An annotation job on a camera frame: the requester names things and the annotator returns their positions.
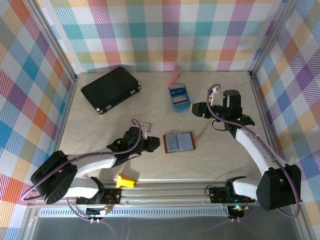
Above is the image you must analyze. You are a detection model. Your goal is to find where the blue oval tray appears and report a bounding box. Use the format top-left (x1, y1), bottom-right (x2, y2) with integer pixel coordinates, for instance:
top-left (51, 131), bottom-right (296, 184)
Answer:
top-left (169, 83), bottom-right (193, 113)

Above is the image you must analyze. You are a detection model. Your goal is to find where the brown leather card holder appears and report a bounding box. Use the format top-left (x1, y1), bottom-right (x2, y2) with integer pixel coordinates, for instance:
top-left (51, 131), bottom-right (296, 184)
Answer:
top-left (162, 130), bottom-right (199, 154)

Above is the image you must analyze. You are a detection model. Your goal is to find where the stack of plastic cards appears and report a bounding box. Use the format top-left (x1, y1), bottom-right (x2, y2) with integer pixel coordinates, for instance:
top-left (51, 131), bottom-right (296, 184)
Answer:
top-left (170, 84), bottom-right (186, 97)

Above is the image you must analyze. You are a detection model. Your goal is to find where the pink toy microphone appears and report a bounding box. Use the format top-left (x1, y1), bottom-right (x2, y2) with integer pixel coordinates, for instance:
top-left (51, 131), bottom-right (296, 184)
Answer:
top-left (166, 66), bottom-right (183, 90)

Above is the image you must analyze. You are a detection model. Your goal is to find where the yellow plastic part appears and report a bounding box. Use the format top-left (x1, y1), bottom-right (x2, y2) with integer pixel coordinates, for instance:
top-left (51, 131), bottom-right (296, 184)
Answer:
top-left (116, 172), bottom-right (137, 189)

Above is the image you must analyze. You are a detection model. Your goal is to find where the black hard case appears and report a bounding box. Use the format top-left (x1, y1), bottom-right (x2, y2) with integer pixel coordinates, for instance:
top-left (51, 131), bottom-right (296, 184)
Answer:
top-left (80, 66), bottom-right (142, 115)

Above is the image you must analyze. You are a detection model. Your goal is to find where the black controller board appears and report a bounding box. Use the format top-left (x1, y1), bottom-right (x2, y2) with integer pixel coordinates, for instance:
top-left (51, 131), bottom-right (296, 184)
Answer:
top-left (227, 204), bottom-right (249, 216)
top-left (85, 205), bottom-right (113, 216)

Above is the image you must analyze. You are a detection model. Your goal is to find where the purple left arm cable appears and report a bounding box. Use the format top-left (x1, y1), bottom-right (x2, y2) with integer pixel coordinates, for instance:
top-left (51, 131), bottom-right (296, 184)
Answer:
top-left (21, 118), bottom-right (143, 223)

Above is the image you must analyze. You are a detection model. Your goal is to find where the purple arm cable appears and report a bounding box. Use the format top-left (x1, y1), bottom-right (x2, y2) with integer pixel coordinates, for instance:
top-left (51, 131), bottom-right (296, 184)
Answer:
top-left (21, 118), bottom-right (143, 223)
top-left (206, 84), bottom-right (301, 223)

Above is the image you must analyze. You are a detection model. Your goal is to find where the aluminium side rail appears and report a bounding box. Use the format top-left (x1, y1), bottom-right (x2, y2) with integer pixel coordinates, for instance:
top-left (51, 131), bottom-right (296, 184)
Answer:
top-left (248, 71), bottom-right (292, 186)
top-left (51, 74), bottom-right (81, 161)

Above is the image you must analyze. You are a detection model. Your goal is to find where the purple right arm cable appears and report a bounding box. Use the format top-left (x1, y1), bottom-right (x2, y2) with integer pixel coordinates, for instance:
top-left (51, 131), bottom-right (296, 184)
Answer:
top-left (206, 84), bottom-right (301, 223)

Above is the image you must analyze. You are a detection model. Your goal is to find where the aluminium frame rail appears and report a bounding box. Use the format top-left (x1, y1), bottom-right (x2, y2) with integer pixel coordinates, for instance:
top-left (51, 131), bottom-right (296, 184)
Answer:
top-left (24, 181), bottom-right (305, 208)

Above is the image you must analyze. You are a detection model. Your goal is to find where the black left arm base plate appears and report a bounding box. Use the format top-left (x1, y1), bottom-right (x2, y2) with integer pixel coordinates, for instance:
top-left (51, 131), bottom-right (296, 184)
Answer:
top-left (75, 187), bottom-right (123, 205)

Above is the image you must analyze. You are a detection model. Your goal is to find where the grey slotted cable duct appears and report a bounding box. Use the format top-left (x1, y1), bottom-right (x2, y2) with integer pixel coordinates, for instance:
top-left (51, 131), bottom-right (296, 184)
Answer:
top-left (38, 208), bottom-right (231, 218)

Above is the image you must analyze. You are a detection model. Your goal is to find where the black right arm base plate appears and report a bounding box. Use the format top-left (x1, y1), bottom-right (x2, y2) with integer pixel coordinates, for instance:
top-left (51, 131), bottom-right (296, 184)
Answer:
top-left (208, 186), bottom-right (256, 204)

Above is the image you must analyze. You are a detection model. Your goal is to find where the aluminium frame post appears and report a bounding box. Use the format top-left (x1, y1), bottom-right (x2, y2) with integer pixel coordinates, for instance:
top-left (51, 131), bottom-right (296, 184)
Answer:
top-left (23, 0), bottom-right (81, 85)
top-left (247, 0), bottom-right (301, 78)

